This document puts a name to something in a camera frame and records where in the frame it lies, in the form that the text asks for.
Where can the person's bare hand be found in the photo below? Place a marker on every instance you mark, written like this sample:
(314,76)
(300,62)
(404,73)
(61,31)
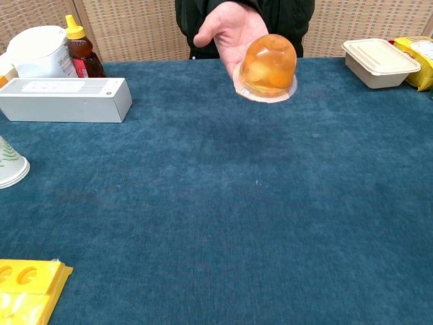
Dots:
(230,30)

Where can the orange fruit jelly cup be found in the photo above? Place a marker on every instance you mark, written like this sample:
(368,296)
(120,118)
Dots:
(269,64)

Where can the person's black jacket torso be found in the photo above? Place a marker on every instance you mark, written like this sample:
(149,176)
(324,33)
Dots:
(284,20)

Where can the honey squeeze bottle yellow cap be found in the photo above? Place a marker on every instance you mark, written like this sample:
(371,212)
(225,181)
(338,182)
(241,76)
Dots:
(83,50)

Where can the beige lidded food container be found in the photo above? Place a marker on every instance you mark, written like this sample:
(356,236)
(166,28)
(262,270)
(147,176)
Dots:
(380,62)

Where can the blue tablecloth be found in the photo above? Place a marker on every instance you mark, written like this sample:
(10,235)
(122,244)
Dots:
(216,203)

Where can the long white cardboard box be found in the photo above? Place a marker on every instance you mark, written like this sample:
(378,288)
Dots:
(64,100)

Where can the yellow snack bag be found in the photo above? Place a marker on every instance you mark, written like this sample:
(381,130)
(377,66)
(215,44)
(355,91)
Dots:
(417,57)

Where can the white cylindrical container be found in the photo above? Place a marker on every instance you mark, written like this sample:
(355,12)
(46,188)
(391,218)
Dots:
(40,50)

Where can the small white orange box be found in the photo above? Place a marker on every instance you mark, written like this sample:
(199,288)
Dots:
(6,71)

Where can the paper cup with leaf print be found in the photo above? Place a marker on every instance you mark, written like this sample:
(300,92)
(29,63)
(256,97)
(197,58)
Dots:
(10,166)

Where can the yellow plastic package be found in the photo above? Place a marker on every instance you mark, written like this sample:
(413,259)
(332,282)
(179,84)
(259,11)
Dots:
(27,291)

